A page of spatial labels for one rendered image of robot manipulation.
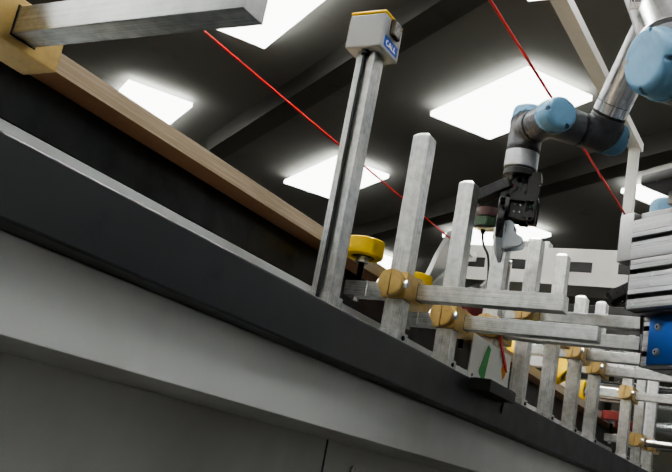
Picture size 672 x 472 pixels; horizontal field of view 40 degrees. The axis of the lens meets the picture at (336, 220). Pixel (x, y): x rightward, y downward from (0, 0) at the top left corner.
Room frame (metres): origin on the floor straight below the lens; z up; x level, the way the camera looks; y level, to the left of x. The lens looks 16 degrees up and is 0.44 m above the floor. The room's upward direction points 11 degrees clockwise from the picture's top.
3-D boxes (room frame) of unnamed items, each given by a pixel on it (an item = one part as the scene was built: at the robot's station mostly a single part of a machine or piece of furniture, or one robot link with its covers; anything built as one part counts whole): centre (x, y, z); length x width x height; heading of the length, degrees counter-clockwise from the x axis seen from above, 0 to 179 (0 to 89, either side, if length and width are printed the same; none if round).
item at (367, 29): (1.45, -0.01, 1.18); 0.07 x 0.07 x 0.08; 59
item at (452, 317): (1.90, -0.28, 0.81); 0.14 x 0.06 x 0.05; 149
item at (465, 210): (1.88, -0.27, 0.87); 0.04 x 0.04 x 0.48; 59
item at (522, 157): (1.92, -0.38, 1.19); 0.08 x 0.08 x 0.05
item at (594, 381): (2.95, -0.92, 0.93); 0.04 x 0.04 x 0.48; 59
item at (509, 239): (1.91, -0.38, 1.00); 0.06 x 0.03 x 0.09; 70
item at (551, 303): (1.66, -0.23, 0.80); 0.44 x 0.03 x 0.04; 59
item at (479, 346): (2.06, -0.41, 0.75); 0.26 x 0.01 x 0.10; 149
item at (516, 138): (1.92, -0.39, 1.27); 0.09 x 0.08 x 0.11; 14
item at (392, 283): (1.69, -0.15, 0.81); 0.14 x 0.06 x 0.05; 149
